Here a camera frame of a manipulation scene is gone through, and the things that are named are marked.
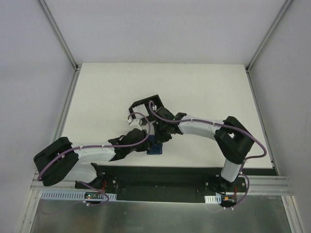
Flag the blue leather card holder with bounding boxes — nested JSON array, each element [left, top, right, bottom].
[[147, 135, 163, 155]]

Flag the black plastic card tray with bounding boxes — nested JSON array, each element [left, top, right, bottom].
[[128, 95, 164, 122]]

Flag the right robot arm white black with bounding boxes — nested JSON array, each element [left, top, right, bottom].
[[153, 107, 255, 192]]

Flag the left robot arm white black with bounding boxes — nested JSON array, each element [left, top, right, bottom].
[[34, 128, 154, 189]]

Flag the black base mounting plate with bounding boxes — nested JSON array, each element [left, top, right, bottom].
[[89, 165, 247, 203]]

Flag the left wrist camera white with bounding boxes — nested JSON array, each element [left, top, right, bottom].
[[127, 118, 142, 127]]

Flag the right white cable duct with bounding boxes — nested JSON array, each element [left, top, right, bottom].
[[204, 195, 222, 204]]

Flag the white cable duct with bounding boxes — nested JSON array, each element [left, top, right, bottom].
[[204, 195, 222, 204], [41, 190, 117, 201]]

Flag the left aluminium frame post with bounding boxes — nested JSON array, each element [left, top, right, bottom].
[[37, 0, 80, 71]]

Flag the aluminium frame post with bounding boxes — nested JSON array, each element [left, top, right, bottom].
[[245, 0, 295, 73], [37, 0, 80, 71]]

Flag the left white cable duct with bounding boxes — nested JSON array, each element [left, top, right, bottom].
[[41, 190, 117, 201]]

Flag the right aluminium frame post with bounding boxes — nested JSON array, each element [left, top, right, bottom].
[[245, 0, 295, 73]]

